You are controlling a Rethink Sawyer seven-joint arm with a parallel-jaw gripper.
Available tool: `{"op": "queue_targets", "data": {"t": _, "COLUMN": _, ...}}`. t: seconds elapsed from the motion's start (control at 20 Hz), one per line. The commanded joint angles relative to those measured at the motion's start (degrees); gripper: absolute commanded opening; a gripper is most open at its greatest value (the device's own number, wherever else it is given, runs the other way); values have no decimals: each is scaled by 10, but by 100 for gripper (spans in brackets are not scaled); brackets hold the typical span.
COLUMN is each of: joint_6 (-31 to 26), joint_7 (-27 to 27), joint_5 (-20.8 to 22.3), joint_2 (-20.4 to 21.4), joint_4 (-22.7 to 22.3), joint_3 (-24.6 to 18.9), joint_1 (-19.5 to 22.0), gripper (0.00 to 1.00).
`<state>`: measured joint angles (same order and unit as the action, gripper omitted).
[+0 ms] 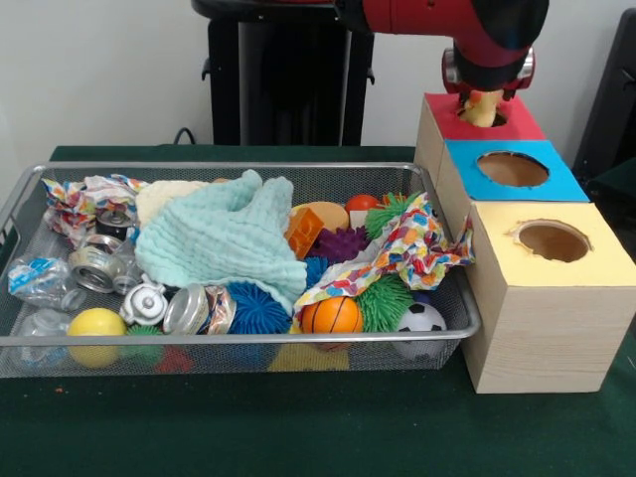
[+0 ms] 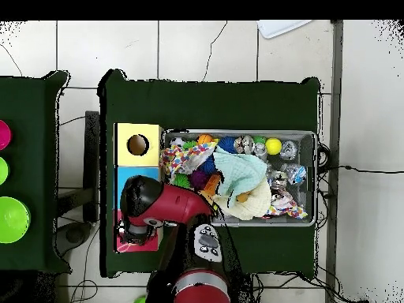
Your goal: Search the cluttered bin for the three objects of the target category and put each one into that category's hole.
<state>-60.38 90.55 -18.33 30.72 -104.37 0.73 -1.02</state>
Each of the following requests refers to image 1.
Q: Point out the toy soccer ball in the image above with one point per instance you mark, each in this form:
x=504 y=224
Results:
x=422 y=318

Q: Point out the yellow ball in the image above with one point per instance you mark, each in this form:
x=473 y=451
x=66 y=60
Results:
x=97 y=323

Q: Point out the black stand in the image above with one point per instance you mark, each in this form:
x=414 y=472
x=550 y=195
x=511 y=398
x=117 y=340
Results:
x=611 y=99

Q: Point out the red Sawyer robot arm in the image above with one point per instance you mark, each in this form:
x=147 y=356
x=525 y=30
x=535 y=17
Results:
x=422 y=20

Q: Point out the cream waffle cloth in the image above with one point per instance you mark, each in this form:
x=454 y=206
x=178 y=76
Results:
x=159 y=199

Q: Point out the colourful patterned cloth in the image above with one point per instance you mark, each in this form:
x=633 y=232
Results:
x=417 y=243
x=64 y=199

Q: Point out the green koosh ball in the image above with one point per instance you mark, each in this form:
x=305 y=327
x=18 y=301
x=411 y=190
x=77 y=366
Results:
x=385 y=303

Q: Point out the wooden three-hole box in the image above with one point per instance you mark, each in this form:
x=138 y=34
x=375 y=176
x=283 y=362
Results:
x=541 y=338

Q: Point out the purple spiky ball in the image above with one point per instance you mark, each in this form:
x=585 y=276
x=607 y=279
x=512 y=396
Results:
x=340 y=244

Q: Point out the dark green tablecloth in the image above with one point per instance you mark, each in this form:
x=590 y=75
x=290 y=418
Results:
x=298 y=427
x=616 y=199

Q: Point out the clear mesh bin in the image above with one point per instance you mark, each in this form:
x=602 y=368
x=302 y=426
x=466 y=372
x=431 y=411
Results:
x=149 y=340

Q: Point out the blue spiky ball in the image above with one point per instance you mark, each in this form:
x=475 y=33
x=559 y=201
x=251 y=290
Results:
x=256 y=310

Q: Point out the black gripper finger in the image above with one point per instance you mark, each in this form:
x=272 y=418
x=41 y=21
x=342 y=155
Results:
x=464 y=98

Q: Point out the orange toy basketball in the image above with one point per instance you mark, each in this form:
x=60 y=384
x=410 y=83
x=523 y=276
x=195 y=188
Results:
x=332 y=316

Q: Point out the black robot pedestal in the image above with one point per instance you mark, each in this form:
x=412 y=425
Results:
x=278 y=84

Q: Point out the yellow duck plush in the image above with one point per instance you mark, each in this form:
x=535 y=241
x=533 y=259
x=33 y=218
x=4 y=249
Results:
x=482 y=111

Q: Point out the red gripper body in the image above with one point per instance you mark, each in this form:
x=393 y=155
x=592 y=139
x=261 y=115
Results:
x=527 y=64

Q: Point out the mint green waffle cloth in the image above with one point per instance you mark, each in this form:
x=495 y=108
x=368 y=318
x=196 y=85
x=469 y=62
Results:
x=223 y=238

